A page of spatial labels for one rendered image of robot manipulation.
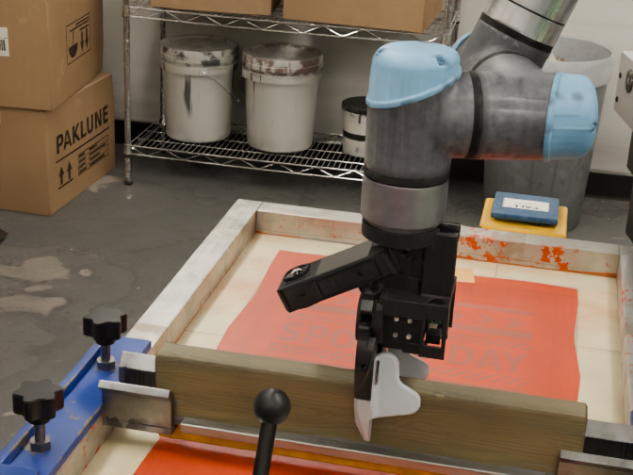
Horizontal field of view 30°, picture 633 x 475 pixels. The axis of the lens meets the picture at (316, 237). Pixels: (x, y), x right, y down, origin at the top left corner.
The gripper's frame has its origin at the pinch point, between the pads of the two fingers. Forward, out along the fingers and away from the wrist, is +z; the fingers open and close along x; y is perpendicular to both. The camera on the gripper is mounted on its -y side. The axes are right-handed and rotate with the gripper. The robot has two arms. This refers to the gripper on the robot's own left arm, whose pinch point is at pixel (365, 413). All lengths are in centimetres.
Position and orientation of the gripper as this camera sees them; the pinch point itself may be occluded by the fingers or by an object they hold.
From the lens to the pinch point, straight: 113.5
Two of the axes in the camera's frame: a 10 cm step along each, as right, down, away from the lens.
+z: -0.5, 9.3, 3.8
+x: 2.1, -3.6, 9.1
